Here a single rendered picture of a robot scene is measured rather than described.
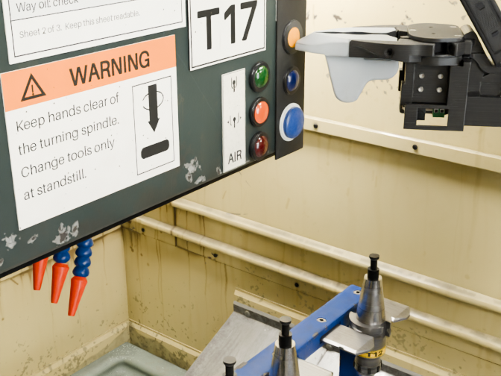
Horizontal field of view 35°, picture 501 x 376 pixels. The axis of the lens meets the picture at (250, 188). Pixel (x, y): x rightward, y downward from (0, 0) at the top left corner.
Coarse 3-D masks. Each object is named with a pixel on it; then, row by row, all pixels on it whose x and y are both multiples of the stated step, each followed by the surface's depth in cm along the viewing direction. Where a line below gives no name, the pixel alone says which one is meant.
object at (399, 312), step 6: (384, 300) 124; (390, 300) 124; (390, 306) 123; (396, 306) 123; (402, 306) 123; (408, 306) 123; (390, 312) 121; (396, 312) 121; (402, 312) 121; (408, 312) 121; (396, 318) 119; (402, 318) 120
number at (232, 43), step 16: (224, 0) 63; (240, 0) 65; (256, 0) 66; (224, 16) 64; (240, 16) 65; (256, 16) 67; (224, 32) 64; (240, 32) 66; (256, 32) 67; (224, 48) 64
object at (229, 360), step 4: (228, 356) 90; (232, 356) 90; (224, 360) 90; (228, 360) 90; (232, 360) 90; (224, 364) 89; (228, 364) 89; (232, 364) 89; (228, 368) 90; (232, 368) 90; (224, 372) 91; (228, 372) 90; (232, 372) 90
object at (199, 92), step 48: (0, 0) 47; (0, 48) 48; (96, 48) 54; (0, 96) 49; (192, 96) 63; (0, 144) 49; (192, 144) 64; (0, 192) 50; (144, 192) 61; (0, 240) 51; (48, 240) 54
